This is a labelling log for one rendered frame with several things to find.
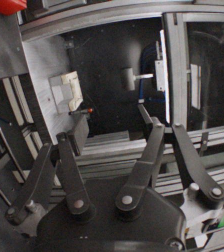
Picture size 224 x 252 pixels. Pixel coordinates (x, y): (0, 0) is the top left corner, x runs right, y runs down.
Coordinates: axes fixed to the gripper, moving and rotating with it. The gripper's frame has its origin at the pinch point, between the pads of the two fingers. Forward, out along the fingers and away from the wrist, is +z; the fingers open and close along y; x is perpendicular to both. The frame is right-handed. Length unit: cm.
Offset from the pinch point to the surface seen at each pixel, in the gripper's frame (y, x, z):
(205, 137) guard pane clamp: 27.8, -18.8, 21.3
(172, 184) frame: 17.0, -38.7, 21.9
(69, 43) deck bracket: -20, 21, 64
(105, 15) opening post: 1.6, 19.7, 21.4
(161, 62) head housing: 18.6, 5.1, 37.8
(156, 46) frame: 24, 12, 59
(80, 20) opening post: -4.7, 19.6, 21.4
